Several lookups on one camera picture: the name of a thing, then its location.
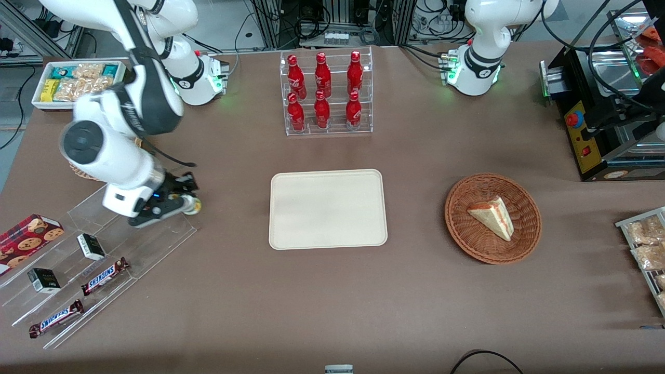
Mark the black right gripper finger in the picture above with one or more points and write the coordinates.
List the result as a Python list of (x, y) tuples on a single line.
[(189, 183), (176, 208)]

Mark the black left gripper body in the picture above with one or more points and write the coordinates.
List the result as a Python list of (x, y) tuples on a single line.
[(655, 83)]

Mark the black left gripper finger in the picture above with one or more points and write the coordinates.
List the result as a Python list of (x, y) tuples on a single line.
[(600, 127)]

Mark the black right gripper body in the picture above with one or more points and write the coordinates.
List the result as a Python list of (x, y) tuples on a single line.
[(172, 185)]

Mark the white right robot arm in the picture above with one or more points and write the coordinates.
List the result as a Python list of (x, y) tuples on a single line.
[(119, 156)]

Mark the cream plastic tray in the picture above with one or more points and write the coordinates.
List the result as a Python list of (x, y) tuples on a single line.
[(327, 209)]

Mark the red emergency button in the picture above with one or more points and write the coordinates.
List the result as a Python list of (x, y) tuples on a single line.
[(574, 119)]

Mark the black oven machine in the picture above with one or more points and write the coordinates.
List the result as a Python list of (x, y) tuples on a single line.
[(582, 153)]

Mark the red food pack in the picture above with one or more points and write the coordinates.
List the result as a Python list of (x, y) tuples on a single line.
[(653, 54)]

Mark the clear acrylic stepped stand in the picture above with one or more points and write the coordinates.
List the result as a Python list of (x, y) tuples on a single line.
[(156, 244)]

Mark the shiny metal pan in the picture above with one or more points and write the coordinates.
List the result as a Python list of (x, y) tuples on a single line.
[(621, 23)]

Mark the tan wicker basket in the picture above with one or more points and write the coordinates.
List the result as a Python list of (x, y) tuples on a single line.
[(83, 173)]

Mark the small black box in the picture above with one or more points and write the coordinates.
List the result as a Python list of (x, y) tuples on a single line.
[(44, 281), (91, 247)]

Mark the snickers chocolate bar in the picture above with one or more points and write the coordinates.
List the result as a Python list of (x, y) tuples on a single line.
[(104, 276), (56, 318)]

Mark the clear bag of pastry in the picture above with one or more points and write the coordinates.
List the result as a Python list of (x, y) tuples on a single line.
[(644, 231), (649, 257)]

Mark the red cola bottle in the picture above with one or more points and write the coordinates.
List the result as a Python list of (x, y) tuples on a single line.
[(353, 112), (296, 114), (296, 79), (321, 112), (355, 74), (322, 77)]

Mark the teal snack pack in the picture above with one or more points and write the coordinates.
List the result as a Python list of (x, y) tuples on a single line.
[(62, 71), (110, 71)]

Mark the wrapped triangle sandwich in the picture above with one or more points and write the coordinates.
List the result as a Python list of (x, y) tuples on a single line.
[(493, 217)]

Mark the clear bag of crackers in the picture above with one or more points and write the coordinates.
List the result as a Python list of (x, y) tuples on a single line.
[(88, 71), (72, 89)]

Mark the red cookie box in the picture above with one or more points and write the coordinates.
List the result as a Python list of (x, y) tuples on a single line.
[(26, 241)]

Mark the yellow snack pack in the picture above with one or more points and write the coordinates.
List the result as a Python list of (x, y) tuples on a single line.
[(49, 91)]

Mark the white snack bin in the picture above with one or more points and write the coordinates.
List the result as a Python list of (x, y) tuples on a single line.
[(39, 104)]

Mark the round brown wicker basket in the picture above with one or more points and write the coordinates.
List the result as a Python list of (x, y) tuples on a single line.
[(467, 239)]

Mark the clear acrylic bottle rack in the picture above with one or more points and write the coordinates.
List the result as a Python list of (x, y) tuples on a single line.
[(335, 48)]

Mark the white power strip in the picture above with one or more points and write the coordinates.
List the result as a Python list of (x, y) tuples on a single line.
[(336, 38)]

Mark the small grey device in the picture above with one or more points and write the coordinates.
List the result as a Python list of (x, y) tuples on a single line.
[(338, 370)]

